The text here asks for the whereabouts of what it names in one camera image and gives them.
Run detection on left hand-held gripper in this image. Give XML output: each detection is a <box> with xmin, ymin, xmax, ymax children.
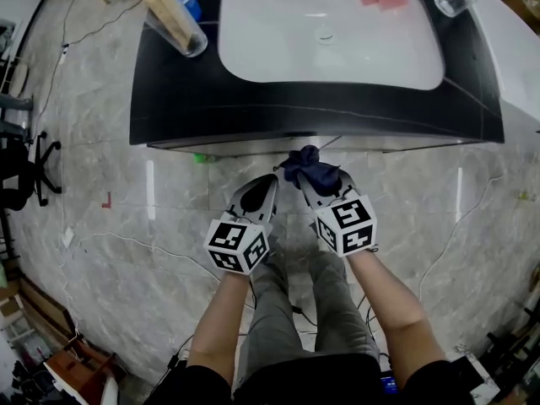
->
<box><xmin>203</xmin><ymin>174</ymin><xmax>280</xmax><ymax>276</ymax></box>

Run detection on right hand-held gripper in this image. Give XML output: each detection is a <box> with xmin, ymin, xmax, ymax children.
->
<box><xmin>296</xmin><ymin>170</ymin><xmax>379</xmax><ymax>258</ymax></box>

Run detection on dark blue cloth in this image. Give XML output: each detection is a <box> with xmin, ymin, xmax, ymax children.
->
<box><xmin>273</xmin><ymin>144</ymin><xmax>342</xmax><ymax>197</ymax></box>

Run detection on person's right forearm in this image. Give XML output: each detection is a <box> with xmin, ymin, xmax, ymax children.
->
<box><xmin>343</xmin><ymin>249</ymin><xmax>448</xmax><ymax>390</ymax></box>

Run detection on person's left forearm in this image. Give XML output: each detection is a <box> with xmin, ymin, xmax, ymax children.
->
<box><xmin>187</xmin><ymin>263</ymin><xmax>254</xmax><ymax>370</ymax></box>

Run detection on dark vanity cabinet black top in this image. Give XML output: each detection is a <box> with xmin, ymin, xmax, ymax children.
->
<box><xmin>128</xmin><ymin>0</ymin><xmax>506</xmax><ymax>159</ymax></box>

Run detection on person's grey trousers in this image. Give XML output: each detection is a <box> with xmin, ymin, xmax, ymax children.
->
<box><xmin>235</xmin><ymin>234</ymin><xmax>383</xmax><ymax>392</ymax></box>

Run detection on white sink basin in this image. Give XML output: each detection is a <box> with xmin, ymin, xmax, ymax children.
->
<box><xmin>218</xmin><ymin>0</ymin><xmax>447</xmax><ymax>92</ymax></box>

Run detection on tall clear glass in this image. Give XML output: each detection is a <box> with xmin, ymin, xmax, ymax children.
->
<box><xmin>143</xmin><ymin>8</ymin><xmax>209</xmax><ymax>58</ymax></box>

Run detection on person's black shirt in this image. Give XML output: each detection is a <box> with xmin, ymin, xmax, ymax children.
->
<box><xmin>143</xmin><ymin>350</ymin><xmax>484</xmax><ymax>405</ymax></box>

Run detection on black device blue screen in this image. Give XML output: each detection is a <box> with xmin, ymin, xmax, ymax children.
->
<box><xmin>379</xmin><ymin>373</ymin><xmax>400</xmax><ymax>396</ymax></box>

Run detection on blue plastic cup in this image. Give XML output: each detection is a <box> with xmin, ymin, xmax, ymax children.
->
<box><xmin>167</xmin><ymin>0</ymin><xmax>203</xmax><ymax>21</ymax></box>

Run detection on brown wooden crate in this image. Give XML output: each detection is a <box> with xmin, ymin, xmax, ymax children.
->
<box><xmin>46</xmin><ymin>343</ymin><xmax>117</xmax><ymax>396</ymax></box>

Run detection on black office chair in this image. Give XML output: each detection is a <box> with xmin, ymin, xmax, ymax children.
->
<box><xmin>0</xmin><ymin>131</ymin><xmax>63</xmax><ymax>211</ymax></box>

